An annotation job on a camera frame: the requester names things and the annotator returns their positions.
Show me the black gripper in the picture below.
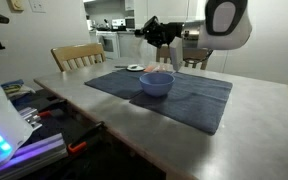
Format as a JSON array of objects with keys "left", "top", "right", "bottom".
[{"left": 134, "top": 16, "right": 183, "bottom": 48}]

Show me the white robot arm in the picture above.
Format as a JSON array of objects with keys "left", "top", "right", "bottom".
[{"left": 135, "top": 0, "right": 252, "bottom": 50}]

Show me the blue plastic bowl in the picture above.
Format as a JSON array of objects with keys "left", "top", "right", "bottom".
[{"left": 139, "top": 72, "right": 175, "bottom": 97}]

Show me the white kitchen stove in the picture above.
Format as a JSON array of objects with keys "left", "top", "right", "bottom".
[{"left": 96, "top": 31, "right": 120, "bottom": 59}]

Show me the small white plate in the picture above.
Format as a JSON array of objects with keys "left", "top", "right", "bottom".
[{"left": 126, "top": 64, "right": 145, "bottom": 72}]

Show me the clear orange snack packet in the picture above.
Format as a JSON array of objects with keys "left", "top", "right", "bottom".
[{"left": 144, "top": 65, "right": 168, "bottom": 73}]

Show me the metal spoon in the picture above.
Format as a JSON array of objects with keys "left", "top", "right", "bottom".
[{"left": 114, "top": 65, "right": 138, "bottom": 69}]

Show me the small dark blue cloth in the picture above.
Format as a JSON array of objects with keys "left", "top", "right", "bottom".
[{"left": 85, "top": 69, "right": 143, "bottom": 99}]

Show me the right wooden chair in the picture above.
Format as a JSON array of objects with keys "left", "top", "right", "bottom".
[{"left": 156, "top": 46, "right": 213, "bottom": 70}]

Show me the wooden chair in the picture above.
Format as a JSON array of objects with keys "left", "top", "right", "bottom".
[
  {"left": 51, "top": 43, "right": 106, "bottom": 72},
  {"left": 156, "top": 46, "right": 213, "bottom": 70}
]

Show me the left wooden chair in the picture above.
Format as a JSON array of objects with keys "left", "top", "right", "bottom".
[{"left": 51, "top": 43, "right": 106, "bottom": 72}]

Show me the large dark blue cloth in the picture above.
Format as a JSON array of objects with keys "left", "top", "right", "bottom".
[{"left": 130, "top": 73, "right": 233, "bottom": 135}]

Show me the beige thermostat dial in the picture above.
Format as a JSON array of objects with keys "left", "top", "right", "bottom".
[{"left": 8, "top": 0, "right": 24, "bottom": 12}]

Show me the orange black clamp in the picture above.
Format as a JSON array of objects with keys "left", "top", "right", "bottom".
[{"left": 67, "top": 121, "right": 104, "bottom": 154}]

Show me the folded cloths pile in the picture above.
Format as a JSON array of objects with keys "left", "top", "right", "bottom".
[{"left": 1, "top": 79, "right": 36, "bottom": 100}]

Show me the white door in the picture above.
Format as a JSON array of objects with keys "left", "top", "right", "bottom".
[{"left": 224, "top": 0, "right": 288, "bottom": 84}]

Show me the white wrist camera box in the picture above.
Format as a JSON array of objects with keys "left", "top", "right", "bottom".
[{"left": 169, "top": 37, "right": 183, "bottom": 72}]

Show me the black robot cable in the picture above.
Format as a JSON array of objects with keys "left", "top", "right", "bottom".
[{"left": 183, "top": 48, "right": 215, "bottom": 66}]

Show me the aluminium extrusion rail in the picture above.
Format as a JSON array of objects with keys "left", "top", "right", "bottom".
[{"left": 0, "top": 133, "right": 68, "bottom": 180}]

